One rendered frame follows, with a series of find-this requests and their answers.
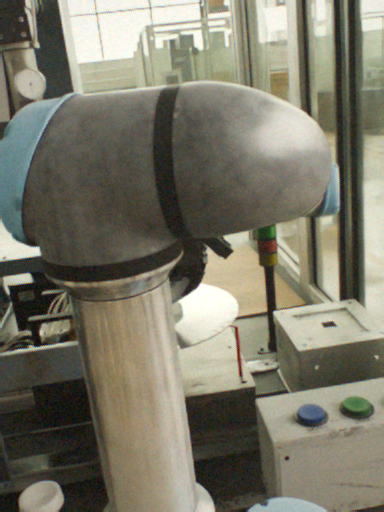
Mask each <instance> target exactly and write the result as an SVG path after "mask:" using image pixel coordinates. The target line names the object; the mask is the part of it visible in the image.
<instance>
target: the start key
mask: <svg viewBox="0 0 384 512"><path fill-rule="evenodd" d="M343 410H344V411H345V412H347V413H349V414H353V415H364V414H366V413H369V412H370V411H371V404H370V402H369V400H368V399H366V398H364V397H360V396H350V397H347V398H345V399H344V400H343Z"/></svg>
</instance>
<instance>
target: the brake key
mask: <svg viewBox="0 0 384 512"><path fill-rule="evenodd" d="M297 417H298V419H299V420H300V421H301V422H304V423H309V424H315V423H319V422H322V421H323V420H324V419H325V410H324V409H323V408H322V407H320V406H318V405H315V404H306V405H302V406H300V407H299V408H298V410H297Z"/></svg>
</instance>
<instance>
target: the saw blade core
mask: <svg viewBox="0 0 384 512"><path fill-rule="evenodd" d="M180 302H181V303H182V304H183V314H182V315H181V317H178V318H177V319H175V320H174V326H175V333H176V341H177V346H180V348H181V349H185V348H188V347H191V346H194V345H198V344H201V342H205V341H207V339H210V338H213V337H214V336H216V335H218V334H219V333H221V332H222V331H224V330H225V329H226V328H228V327H229V325H232V322H233V321H234V320H235V318H236V316H237V313H238V304H237V302H236V300H235V299H234V298H233V297H232V296H231V295H230V294H229V293H226V291H224V290H221V289H220V288H217V287H213V286H208V285H203V284H201V285H200V286H199V288H198V289H197V290H194V291H193V293H192V294H190V295H189V296H187V297H185V298H184V299H183V300H181V301H180ZM219 326H224V327H226V328H221V327H219ZM215 331H216V332H215ZM199 339H200V341H199Z"/></svg>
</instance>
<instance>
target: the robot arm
mask: <svg viewBox="0 0 384 512"><path fill-rule="evenodd" d="M339 210H340V179H339V167H338V166H336V164H335V163H333V162H332V157H331V151H330V147H329V143H328V140H327V138H326V137H325V135H324V132H323V130H322V129H320V127H319V126H318V125H317V124H316V123H315V121H313V120H312V119H311V117H310V116H309V115H308V114H307V113H304V112H303V111H301V110H300V109H298V108H297V107H295V106H293V105H291V104H288V103H286V101H284V100H282V99H280V98H278V97H276V96H273V95H270V94H267V93H265V92H262V91H259V90H255V89H251V88H248V87H244V85H239V84H233V83H228V82H219V81H194V82H185V83H183V84H174V85H161V87H152V88H142V89H133V90H123V91H113V92H104V93H94V94H84V95H83V94H81V93H69V94H66V95H64V96H63V97H61V98H53V99H47V100H41V101H35V102H32V104H30V105H28V106H26V107H24V108H22V109H21V110H19V111H18V112H17V113H16V114H15V115H14V117H13V118H12V120H11V121H10V123H9V124H7V126H6V128H5V130H4V134H3V139H2V140H1V141H0V220H1V222H2V224H3V226H4V228H5V231H6V232H9V233H11V236H12V238H13V239H14V240H16V241H17V242H19V243H23V245H25V246H27V247H30V248H36V247H39V248H40V253H41V258H42V263H43V268H44V272H45V275H46V278H47V279H48V280H50V281H51V282H54V283H56V284H58V285H59V286H61V287H63V288H64V289H66V290H67V294H69V299H70V304H71V310H72V315H73V320H74V326H75V331H76V336H77V342H78V347H79V352H80V358H81V363H82V368H83V374H84V379H86V384H87V390H88V396H89V401H90V407H91V412H92V418H93V423H94V428H95V434H96V439H97V444H98V450H99V455H100V460H102V466H103V471H104V476H105V482H106V487H107V492H108V498H109V503H108V504H107V506H106V507H105V509H104V512H215V507H214V503H213V500H212V498H210V496H209V494H208V492H207V491H206V490H205V489H204V488H203V487H202V486H201V485H199V484H198V483H196V476H194V469H193V460H192V453H191V445H190V437H189V429H188V421H187V413H186V405H185V397H184V389H183V381H182V373H181V365H180V357H178V349H177V341H176V333H175V326H174V317H173V310H172V304H174V303H176V302H178V301H181V300H183V299H184V298H185V297H187V296H189V295H190V294H192V293H193V291H194V290H197V289H198V288H199V286H200V285H201V283H202V280H203V277H204V274H205V271H204V270H205V268H206V264H207V263H208V261H207V255H208V254H207V252H206V250H207V247H208V248H209V249H212V250H213V252H214V253H215V254H217V255H218V256H219V257H220V256H221V257H222V258H224V259H226V258H228V257H229V256H230V255H231V254H232V253H233V252H234V250H233V249H232V247H231V246H232V245H231V243H230V242H229V240H228V239H226V238H224V237H223V236H225V235H232V234H237V233H242V232H248V231H252V230H256V229H260V227H264V226H268V225H272V224H276V223H280V222H286V221H290V220H294V219H297V218H299V217H314V218H319V217H321V216H330V215H335V214H336V213H338V211H339ZM206 246H207V247H206ZM248 512H327V510H326V509H324V508H322V507H321V506H317V505H315V504H313V503H310V502H307V501H303V500H299V499H293V498H276V499H269V500H266V501H265V502H264V505H263V506H261V505H260V504H255V505H254V506H252V507H251V508H250V509H249V510H248Z"/></svg>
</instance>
